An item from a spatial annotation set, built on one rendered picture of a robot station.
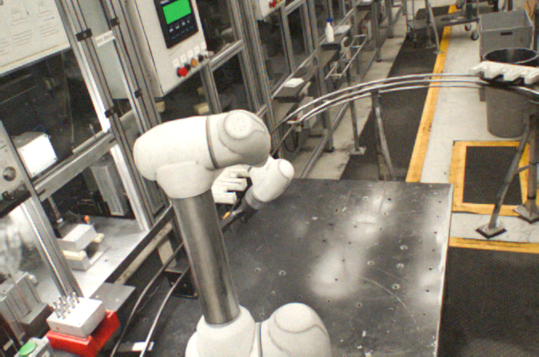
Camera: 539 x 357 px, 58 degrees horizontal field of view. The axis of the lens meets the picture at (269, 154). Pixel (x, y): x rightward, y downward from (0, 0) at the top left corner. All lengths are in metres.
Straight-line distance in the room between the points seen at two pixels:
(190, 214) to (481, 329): 1.74
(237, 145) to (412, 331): 0.88
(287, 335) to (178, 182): 0.50
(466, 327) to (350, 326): 1.01
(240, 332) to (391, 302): 0.60
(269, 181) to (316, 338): 0.56
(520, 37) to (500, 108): 0.84
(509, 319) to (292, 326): 1.52
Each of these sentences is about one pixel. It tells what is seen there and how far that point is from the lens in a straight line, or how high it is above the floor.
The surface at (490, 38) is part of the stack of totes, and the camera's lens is 4.70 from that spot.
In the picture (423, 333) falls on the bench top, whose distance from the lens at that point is 1.66.
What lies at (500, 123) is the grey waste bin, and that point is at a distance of 4.17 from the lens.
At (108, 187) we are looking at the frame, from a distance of 2.04.
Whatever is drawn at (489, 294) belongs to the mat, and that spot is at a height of 0.01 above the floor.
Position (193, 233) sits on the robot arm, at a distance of 1.23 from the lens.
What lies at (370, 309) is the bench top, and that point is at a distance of 1.73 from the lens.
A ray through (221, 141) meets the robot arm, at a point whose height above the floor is 1.47.
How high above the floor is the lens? 1.92
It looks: 26 degrees down
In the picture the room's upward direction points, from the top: 12 degrees counter-clockwise
